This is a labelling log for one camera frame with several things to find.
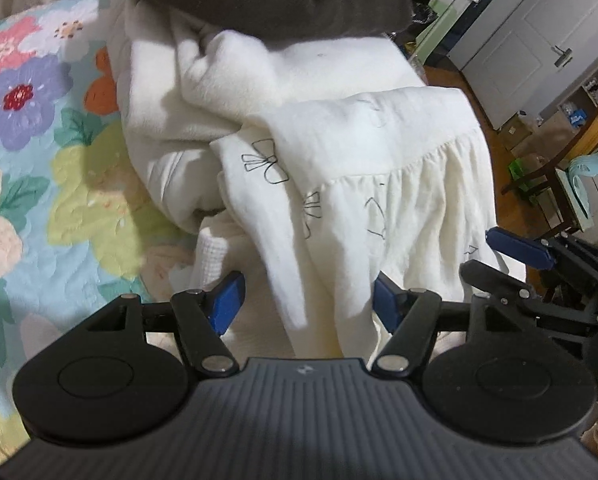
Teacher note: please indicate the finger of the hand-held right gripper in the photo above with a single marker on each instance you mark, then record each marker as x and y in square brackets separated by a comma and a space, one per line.
[519, 249]
[494, 282]

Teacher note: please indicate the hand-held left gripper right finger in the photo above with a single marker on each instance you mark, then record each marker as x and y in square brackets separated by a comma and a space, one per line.
[386, 300]

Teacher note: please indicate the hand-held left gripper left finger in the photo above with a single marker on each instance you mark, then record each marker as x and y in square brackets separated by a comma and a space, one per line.
[229, 300]

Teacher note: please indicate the cream bow-print dress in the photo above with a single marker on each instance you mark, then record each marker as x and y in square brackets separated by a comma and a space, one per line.
[354, 160]

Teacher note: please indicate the white waffle-knit cloth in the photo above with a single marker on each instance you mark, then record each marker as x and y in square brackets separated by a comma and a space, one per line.
[211, 255]

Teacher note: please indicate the green bag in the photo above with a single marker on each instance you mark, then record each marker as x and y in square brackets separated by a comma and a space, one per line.
[518, 167]

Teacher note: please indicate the cardboard box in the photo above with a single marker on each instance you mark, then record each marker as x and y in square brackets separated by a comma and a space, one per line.
[516, 132]

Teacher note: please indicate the wooden chair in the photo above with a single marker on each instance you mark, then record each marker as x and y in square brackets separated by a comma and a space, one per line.
[594, 127]

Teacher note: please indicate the blue packet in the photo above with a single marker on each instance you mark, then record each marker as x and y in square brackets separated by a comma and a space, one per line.
[577, 114]

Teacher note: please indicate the white door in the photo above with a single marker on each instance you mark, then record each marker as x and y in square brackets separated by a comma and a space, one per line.
[529, 35]

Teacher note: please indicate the white folded towel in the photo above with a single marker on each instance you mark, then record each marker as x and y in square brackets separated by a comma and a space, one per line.
[179, 85]

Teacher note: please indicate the floral bedspread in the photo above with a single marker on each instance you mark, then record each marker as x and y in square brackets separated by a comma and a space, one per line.
[54, 160]

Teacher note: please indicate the light green board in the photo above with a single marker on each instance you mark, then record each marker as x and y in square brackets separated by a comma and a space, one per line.
[436, 30]

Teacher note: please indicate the dark grey fleece garment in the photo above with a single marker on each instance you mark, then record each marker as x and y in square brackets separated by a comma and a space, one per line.
[279, 0]

